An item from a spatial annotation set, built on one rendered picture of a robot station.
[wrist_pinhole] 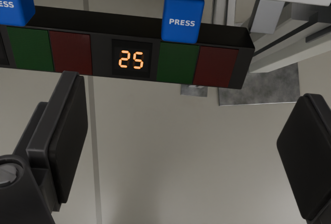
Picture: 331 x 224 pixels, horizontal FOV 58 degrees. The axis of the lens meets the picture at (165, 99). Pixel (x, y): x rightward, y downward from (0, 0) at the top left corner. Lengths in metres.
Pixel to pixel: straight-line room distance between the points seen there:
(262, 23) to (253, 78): 0.69
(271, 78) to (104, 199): 0.61
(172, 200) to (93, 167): 0.25
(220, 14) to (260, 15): 0.37
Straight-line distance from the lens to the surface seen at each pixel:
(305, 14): 0.30
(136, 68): 0.24
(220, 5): 0.62
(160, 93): 0.89
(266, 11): 0.25
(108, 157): 0.90
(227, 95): 0.91
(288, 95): 0.98
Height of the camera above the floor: 0.89
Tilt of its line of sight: 85 degrees down
